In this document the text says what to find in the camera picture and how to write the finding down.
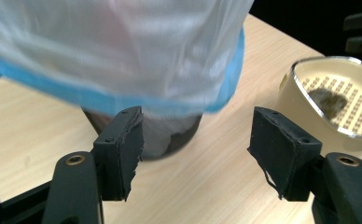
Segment white plastic bag blue edge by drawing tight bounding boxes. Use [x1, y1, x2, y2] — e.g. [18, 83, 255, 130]
[0, 0, 255, 118]

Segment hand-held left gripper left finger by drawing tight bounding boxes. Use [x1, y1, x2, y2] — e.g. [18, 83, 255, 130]
[92, 105, 146, 203]

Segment cream strainer basket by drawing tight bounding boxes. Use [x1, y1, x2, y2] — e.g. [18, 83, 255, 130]
[276, 55, 362, 150]

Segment dark lump of residue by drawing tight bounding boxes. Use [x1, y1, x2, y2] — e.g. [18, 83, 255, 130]
[309, 87, 349, 119]

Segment dark round bin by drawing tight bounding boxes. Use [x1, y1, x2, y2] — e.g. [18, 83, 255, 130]
[82, 106, 204, 161]

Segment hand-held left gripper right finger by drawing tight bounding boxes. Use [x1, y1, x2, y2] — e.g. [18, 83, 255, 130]
[247, 106, 323, 203]

